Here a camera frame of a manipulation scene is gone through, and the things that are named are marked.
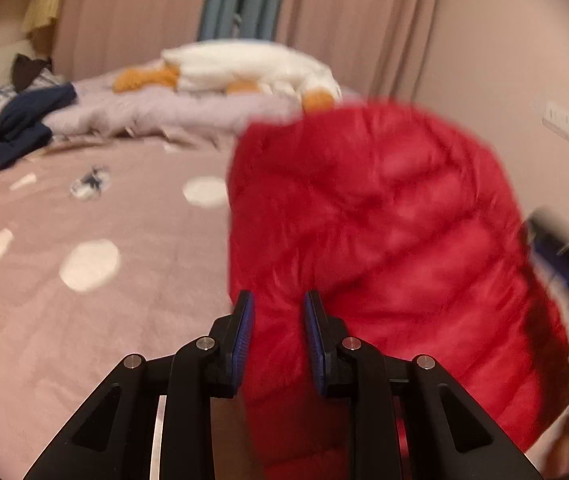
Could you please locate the yellow tassel hanging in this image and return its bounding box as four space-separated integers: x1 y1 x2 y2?
22 0 62 35

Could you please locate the pink polka dot blanket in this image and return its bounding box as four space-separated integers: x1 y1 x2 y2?
0 139 234 479

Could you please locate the black garment by pillow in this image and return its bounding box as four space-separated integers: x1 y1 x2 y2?
11 53 52 92

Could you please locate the lilac quilt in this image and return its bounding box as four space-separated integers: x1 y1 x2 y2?
42 70 301 141

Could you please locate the white goose plush toy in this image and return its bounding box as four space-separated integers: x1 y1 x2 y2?
112 39 343 113

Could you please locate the pink curtain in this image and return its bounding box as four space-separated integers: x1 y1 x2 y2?
53 0 437 100

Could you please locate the navy blue garment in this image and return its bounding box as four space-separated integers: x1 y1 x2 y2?
0 82 77 170

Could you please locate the red puffer jacket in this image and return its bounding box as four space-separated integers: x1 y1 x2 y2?
228 102 569 479

